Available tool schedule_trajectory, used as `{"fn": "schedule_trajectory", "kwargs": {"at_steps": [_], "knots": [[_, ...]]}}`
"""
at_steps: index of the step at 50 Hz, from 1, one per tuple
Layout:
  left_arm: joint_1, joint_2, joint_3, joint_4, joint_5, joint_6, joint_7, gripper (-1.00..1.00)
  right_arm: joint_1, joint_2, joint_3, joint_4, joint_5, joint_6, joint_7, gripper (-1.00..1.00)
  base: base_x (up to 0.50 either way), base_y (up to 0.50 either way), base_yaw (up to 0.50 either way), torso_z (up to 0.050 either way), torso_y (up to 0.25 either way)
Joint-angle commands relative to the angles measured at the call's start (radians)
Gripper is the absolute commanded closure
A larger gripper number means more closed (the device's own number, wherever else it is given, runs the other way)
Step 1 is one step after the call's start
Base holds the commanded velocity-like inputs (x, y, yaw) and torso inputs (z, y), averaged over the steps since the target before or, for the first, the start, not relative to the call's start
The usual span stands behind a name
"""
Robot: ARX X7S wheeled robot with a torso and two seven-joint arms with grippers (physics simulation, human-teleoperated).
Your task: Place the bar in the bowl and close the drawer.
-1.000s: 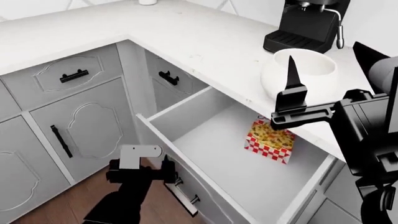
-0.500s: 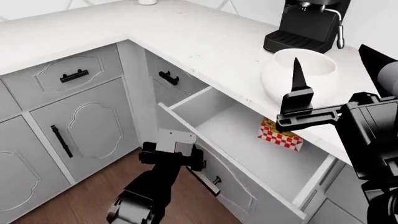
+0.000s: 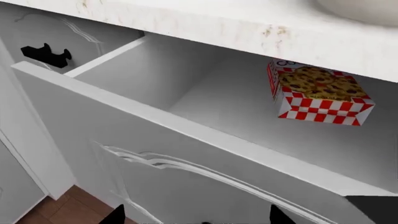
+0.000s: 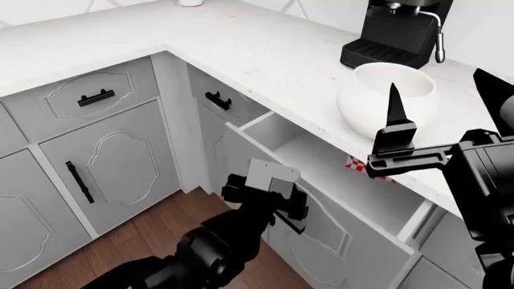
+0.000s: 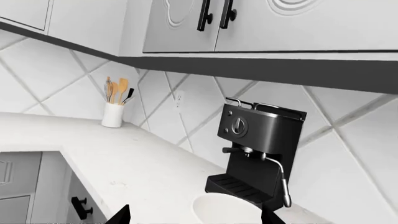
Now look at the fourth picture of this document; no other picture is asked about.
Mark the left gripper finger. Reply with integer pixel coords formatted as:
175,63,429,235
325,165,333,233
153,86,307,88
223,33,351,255
220,173,248,204
288,188,310,221

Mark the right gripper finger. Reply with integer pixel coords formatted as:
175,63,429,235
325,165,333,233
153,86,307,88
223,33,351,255
371,82,417,157
472,67,514,134

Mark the open grey drawer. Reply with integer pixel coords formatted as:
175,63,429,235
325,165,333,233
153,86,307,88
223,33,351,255
224,110,439,289

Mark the white ceramic bowl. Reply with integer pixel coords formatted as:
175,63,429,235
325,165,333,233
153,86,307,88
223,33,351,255
336,62,438,141

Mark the red white checkered bar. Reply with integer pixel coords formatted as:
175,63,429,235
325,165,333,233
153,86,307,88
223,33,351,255
344,154,398,184

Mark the grey cabinet drawer front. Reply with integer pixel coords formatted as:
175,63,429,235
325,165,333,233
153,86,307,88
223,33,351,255
417,209,486,275

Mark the narrow grey drawer front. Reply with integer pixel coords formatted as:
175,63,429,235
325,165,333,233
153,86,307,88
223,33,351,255
189,66,271,128

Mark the wide grey drawer front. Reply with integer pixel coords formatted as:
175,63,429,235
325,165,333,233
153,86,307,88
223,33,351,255
1,55,161,143

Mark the narrow grey cabinet door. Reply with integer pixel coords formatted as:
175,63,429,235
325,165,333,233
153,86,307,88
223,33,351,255
195,104,242,195

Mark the black espresso coffee machine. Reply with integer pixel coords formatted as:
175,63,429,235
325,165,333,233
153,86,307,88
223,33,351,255
340,0,453,70

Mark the plain grey cabinet door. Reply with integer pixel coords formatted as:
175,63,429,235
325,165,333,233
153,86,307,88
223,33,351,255
0,149,92,289

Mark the black open drawer handle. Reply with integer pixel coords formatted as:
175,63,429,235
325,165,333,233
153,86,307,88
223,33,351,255
275,210,309,236

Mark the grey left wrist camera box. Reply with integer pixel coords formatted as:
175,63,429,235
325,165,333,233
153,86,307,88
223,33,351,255
244,158,302,195

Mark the black narrow drawer handle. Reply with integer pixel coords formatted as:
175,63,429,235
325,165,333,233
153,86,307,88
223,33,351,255
205,90,233,112

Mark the grey cabinet door, long handle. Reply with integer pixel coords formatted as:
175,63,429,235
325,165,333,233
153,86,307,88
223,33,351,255
38,100,182,239

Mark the long black door handle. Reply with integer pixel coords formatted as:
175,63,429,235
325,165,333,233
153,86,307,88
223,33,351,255
65,160,96,205

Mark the black wide drawer handle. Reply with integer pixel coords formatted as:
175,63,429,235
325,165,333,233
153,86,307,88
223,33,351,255
77,88,116,108

